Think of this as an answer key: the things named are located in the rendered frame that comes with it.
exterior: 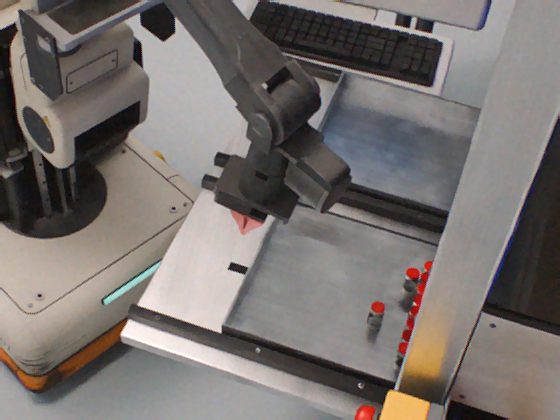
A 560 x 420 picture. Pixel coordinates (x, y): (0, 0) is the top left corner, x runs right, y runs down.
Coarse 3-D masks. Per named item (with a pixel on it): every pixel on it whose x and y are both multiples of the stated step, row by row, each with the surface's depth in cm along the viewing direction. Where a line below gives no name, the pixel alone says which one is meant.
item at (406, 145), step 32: (352, 96) 171; (384, 96) 170; (416, 96) 168; (320, 128) 163; (352, 128) 165; (384, 128) 166; (416, 128) 166; (448, 128) 167; (352, 160) 160; (384, 160) 161; (416, 160) 161; (448, 160) 162; (384, 192) 152; (416, 192) 156; (448, 192) 157
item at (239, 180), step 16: (240, 160) 120; (224, 176) 118; (240, 176) 116; (256, 176) 113; (272, 176) 112; (224, 192) 116; (240, 192) 117; (256, 192) 115; (272, 192) 115; (288, 192) 119; (256, 208) 116; (272, 208) 117; (288, 208) 117
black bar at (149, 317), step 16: (144, 320) 136; (160, 320) 135; (176, 320) 136; (192, 336) 135; (208, 336) 134; (224, 336) 134; (240, 352) 133; (256, 352) 133; (272, 352) 133; (288, 368) 132; (304, 368) 131; (320, 368) 132; (336, 384) 131; (352, 384) 130; (368, 384) 130; (384, 400) 130
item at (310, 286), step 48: (288, 240) 148; (336, 240) 149; (384, 240) 147; (240, 288) 138; (288, 288) 142; (336, 288) 143; (384, 288) 143; (240, 336) 134; (288, 336) 137; (336, 336) 137; (384, 336) 138; (384, 384) 130
